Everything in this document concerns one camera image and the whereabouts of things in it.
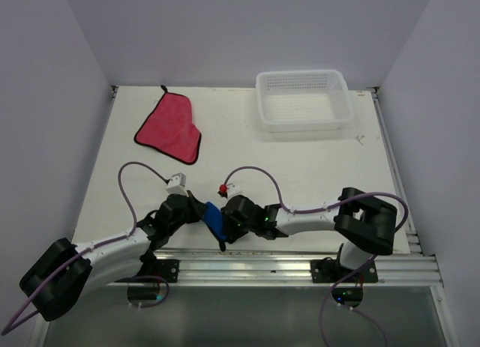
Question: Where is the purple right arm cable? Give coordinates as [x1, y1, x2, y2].
[224, 166, 410, 347]

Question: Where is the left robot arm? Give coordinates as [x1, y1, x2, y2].
[19, 192, 211, 322]

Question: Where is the white perforated plastic basket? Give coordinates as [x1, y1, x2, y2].
[256, 70, 355, 133]

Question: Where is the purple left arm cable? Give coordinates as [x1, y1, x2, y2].
[0, 161, 172, 335]

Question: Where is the blue microfiber towel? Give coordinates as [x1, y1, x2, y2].
[202, 202, 226, 252]

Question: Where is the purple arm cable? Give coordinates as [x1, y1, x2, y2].
[224, 166, 410, 347]
[0, 161, 172, 335]

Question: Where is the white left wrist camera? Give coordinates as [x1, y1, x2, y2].
[166, 172, 188, 196]

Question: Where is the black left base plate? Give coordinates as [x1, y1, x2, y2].
[117, 259, 180, 283]

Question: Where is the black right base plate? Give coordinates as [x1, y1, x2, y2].
[310, 257, 379, 283]

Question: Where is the red microfiber towel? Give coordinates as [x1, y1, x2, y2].
[133, 85, 202, 165]

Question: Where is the aluminium mounting rail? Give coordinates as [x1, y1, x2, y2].
[48, 249, 443, 286]

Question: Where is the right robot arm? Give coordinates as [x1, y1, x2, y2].
[220, 187, 398, 282]

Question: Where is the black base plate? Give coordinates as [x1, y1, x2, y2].
[117, 259, 180, 283]
[310, 257, 379, 283]

